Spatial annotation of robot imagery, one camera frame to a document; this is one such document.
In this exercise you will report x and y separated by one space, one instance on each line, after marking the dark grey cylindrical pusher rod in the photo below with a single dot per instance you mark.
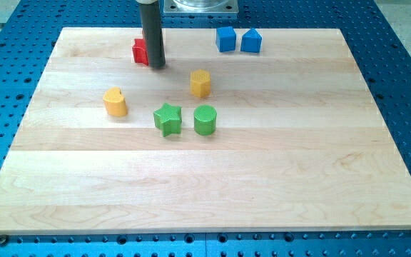
152 31

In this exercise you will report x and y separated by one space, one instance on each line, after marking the red block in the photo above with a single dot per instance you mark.
140 55

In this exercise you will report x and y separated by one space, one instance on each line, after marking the blue cube block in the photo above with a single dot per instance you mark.
225 38

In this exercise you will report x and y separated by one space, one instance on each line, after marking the yellow hexagon block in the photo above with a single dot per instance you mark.
200 83

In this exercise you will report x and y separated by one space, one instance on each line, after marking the yellow heart block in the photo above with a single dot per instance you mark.
115 102

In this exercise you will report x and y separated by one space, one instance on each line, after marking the blue triangular block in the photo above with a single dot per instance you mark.
251 41

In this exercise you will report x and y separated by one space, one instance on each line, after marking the green star block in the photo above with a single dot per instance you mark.
168 119

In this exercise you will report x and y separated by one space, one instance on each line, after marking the green cylinder block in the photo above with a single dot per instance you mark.
205 120

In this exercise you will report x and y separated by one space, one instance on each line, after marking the blue perforated table plate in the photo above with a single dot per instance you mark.
30 33

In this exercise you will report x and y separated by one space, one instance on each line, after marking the wooden board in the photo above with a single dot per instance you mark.
299 145

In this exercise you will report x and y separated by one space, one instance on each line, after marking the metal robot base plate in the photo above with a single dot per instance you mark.
196 7

